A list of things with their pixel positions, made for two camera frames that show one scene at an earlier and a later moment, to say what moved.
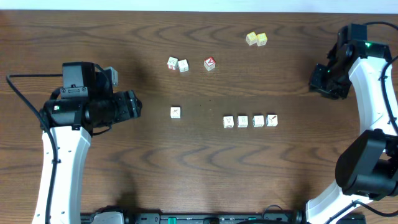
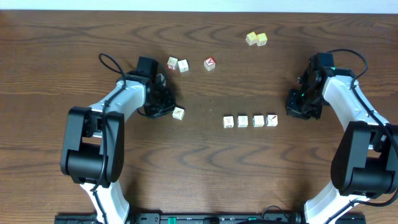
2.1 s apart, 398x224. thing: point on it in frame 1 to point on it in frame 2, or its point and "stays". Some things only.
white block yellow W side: [228, 121] stays
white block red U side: [242, 121] stays
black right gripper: [316, 84] to [292, 108]
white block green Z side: [258, 121] stays
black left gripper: [131, 104] to [165, 104]
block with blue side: [272, 120] stays
